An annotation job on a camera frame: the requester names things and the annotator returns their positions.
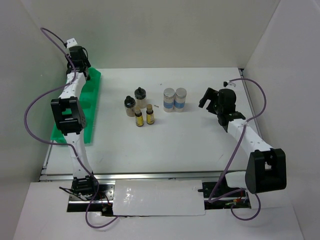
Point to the right silver lid salt jar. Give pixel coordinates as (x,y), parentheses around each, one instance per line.
(180,99)

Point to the tall black cap spice jar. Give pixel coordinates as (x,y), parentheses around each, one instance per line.
(140,97)

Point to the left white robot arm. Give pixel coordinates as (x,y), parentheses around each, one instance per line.
(70,119)

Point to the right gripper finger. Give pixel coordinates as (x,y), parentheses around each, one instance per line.
(211,94)
(203,100)

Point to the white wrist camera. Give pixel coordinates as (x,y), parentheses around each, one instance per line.
(70,43)
(230,83)

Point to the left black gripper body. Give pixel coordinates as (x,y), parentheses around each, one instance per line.
(86,61)

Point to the silver lid salt jar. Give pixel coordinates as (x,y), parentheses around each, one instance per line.
(168,99)
(180,99)

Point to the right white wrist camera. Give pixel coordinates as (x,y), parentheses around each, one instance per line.
(230,83)

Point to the green plastic compartment tray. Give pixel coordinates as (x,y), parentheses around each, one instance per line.
(88,100)

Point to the left silver lid salt jar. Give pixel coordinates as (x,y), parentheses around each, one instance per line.
(168,99)

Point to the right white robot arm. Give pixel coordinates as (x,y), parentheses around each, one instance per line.
(266,167)

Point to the small yellow bottle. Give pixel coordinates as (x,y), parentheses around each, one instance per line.
(139,121)
(150,119)

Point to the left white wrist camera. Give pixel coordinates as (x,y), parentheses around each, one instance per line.
(70,43)

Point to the right small yellow bottle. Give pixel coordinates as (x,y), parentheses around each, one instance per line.
(150,119)

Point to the aluminium rail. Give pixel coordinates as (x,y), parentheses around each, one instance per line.
(135,176)

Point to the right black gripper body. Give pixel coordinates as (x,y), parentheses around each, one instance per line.
(217,108)

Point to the white plastic sheet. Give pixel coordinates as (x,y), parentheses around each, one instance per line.
(158,198)

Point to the left small yellow bottle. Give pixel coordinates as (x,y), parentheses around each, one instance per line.
(139,121)

